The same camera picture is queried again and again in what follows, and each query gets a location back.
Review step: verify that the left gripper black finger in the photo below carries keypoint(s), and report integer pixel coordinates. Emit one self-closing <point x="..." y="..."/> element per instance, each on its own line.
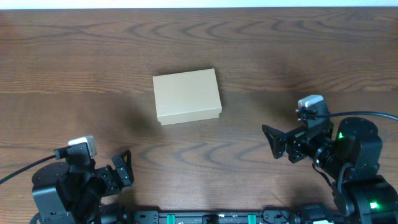
<point x="123" y="176"/>
<point x="126" y="157"/>

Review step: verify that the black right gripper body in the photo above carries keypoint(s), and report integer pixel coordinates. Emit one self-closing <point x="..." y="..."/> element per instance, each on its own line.
<point x="300" y="146"/>

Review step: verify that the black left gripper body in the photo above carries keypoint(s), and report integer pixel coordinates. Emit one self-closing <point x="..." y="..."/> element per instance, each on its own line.
<point x="102" y="178"/>

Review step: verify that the brown cardboard box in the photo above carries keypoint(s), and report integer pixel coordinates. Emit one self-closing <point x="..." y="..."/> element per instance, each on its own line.
<point x="187" y="96"/>

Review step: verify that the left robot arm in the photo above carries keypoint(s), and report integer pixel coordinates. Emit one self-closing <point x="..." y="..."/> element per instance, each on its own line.
<point x="54" y="207"/>

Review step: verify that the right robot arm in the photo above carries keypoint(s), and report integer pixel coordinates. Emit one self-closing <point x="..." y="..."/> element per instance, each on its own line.
<point x="350" y="157"/>

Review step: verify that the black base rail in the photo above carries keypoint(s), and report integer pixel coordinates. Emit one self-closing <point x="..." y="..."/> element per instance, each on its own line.
<point x="222" y="217"/>

